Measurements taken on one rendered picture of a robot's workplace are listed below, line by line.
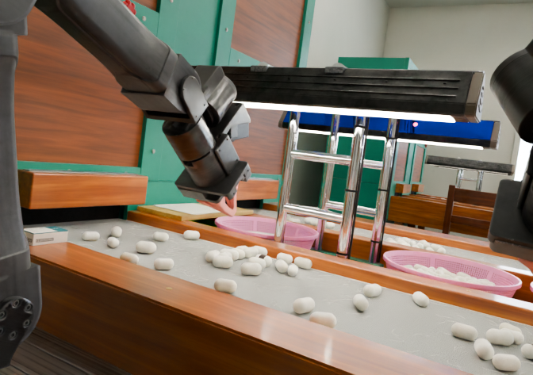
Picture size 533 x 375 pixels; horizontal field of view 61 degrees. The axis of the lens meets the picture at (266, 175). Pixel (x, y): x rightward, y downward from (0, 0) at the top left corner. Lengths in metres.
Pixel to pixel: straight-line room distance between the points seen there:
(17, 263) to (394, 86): 0.56
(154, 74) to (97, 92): 0.60
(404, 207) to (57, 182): 2.83
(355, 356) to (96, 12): 0.41
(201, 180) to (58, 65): 0.51
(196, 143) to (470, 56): 5.45
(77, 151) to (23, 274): 0.67
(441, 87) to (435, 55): 5.27
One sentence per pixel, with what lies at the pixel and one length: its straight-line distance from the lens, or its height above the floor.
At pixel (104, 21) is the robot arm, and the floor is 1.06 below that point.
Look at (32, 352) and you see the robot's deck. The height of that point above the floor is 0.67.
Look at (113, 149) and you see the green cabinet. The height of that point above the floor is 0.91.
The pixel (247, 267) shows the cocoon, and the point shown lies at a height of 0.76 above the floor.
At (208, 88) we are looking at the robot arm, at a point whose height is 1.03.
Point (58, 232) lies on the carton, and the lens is 0.80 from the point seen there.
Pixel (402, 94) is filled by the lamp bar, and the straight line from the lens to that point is 0.72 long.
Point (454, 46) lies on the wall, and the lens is 5.99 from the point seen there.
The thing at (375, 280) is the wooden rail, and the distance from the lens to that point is 0.86.
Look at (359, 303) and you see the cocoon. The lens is 0.70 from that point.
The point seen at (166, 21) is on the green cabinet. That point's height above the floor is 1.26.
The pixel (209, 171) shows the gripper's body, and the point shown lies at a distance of 0.64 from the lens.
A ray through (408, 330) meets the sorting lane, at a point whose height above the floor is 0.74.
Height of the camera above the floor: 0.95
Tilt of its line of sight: 3 degrees down
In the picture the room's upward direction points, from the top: 7 degrees clockwise
